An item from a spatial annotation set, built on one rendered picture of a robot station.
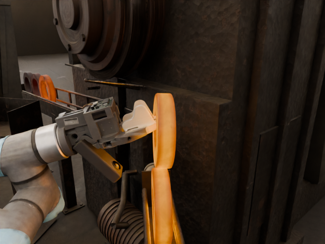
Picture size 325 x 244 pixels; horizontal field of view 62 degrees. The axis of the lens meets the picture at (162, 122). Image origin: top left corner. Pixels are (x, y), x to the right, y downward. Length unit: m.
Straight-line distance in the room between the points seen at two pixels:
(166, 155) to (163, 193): 0.07
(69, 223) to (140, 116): 1.28
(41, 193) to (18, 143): 0.11
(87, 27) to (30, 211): 0.54
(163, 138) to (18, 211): 0.29
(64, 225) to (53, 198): 1.10
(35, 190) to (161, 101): 0.30
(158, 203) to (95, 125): 0.19
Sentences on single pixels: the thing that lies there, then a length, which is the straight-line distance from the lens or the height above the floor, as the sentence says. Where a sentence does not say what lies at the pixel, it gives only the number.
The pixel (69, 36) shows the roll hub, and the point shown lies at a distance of 1.02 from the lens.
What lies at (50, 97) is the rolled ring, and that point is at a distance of 1.65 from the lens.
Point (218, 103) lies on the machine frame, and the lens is 0.74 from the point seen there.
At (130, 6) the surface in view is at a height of 1.12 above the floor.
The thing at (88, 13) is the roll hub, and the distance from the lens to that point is 0.86.
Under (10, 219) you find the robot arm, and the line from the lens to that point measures 0.55.
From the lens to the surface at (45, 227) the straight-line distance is 1.74.
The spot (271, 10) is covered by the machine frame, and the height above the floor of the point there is 1.10.
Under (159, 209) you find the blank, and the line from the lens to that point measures 0.52.
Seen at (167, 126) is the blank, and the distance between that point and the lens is 0.49.
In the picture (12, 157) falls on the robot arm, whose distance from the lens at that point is 0.59.
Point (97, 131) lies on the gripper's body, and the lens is 0.53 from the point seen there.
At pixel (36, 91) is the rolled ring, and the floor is 0.66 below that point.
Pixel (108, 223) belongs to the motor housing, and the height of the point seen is 0.51.
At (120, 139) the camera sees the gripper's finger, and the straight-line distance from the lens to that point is 0.52.
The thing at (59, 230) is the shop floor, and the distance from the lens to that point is 1.71.
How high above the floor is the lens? 1.07
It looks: 20 degrees down
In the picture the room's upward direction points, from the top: straight up
